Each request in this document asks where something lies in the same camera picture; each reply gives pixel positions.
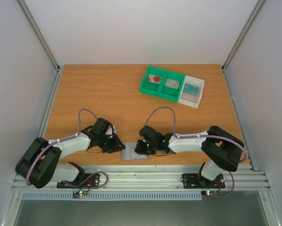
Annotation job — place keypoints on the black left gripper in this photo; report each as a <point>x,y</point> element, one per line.
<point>115,147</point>

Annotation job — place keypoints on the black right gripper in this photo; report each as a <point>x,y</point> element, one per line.
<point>143,146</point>

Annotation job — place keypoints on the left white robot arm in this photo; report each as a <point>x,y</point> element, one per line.
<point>39,164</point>

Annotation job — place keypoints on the grey card in bin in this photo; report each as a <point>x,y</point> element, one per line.
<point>173,84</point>

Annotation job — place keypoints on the red circle card in bin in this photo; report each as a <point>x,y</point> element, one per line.
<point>154,79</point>

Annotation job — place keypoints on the teal card in bin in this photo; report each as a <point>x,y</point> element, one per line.
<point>191,89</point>

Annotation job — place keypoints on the green two-compartment bin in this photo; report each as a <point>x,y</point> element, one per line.
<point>159,90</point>

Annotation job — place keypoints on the left controller board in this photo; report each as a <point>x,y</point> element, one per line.
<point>79,194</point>

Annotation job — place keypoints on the controller board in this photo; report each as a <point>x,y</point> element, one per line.
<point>79,194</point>
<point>208,193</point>

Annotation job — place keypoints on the white plastic bin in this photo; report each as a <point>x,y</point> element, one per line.
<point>188,99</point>

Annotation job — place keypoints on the right controller board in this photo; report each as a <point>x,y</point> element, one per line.
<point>208,193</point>

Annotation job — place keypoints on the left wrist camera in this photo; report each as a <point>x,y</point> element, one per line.
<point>111,130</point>

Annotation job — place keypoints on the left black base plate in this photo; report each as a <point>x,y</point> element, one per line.
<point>93,180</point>

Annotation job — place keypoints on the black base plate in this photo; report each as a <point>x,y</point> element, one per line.
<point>93,180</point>
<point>192,181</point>

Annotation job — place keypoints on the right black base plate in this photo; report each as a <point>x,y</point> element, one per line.
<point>192,181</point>

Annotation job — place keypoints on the aluminium front rail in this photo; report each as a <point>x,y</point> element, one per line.
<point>167,177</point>

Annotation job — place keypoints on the grey slotted cable duct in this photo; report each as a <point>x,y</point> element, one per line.
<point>114,196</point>

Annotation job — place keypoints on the left aluminium frame post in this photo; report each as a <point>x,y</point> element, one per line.
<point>33,24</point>

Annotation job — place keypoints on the aluminium frame post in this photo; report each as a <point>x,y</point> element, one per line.
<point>248,24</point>
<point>33,24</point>

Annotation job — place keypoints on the right aluminium frame post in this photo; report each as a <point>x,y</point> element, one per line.
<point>248,24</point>

